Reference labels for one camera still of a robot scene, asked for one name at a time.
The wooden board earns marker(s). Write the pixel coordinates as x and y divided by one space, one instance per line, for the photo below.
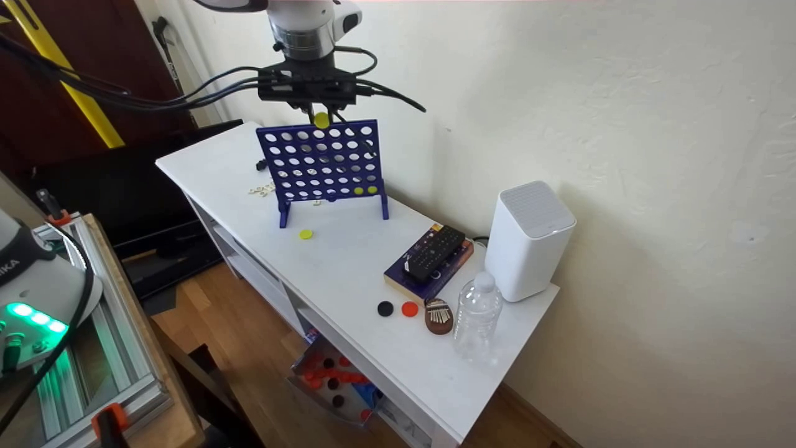
158 373

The white robot base green light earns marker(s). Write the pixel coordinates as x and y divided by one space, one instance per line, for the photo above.
33 289

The dark brown door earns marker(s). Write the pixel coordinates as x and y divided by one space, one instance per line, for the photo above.
33 133

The black low furniture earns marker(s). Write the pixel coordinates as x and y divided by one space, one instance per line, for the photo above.
125 199

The white table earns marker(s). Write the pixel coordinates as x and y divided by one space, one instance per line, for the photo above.
349 276

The aluminium profile stand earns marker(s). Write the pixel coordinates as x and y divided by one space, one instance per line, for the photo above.
100 363

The yellow strip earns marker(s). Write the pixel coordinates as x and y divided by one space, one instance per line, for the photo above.
76 87

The colourful game box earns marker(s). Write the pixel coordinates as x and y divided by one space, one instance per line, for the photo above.
337 381

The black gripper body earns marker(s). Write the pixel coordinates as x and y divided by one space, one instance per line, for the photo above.
315 82

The black remote control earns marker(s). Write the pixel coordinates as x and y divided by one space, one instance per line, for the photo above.
433 251

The clear plastic bottle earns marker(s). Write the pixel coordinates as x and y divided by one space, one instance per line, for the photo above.
479 320

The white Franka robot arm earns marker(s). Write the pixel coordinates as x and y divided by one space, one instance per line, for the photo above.
308 26

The brown round object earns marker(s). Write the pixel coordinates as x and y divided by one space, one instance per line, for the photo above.
438 316

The black game disc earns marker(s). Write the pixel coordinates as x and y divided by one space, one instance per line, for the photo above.
385 309

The blue flat board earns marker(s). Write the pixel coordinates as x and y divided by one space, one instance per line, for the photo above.
432 280

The red game disc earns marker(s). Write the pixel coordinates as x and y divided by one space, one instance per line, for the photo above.
408 309

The blue connect four frame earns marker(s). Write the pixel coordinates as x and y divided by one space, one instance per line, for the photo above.
327 165

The white box speaker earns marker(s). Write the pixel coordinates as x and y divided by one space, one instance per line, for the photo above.
525 239

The orange clamp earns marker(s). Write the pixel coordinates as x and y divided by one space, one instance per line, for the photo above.
63 220
111 418

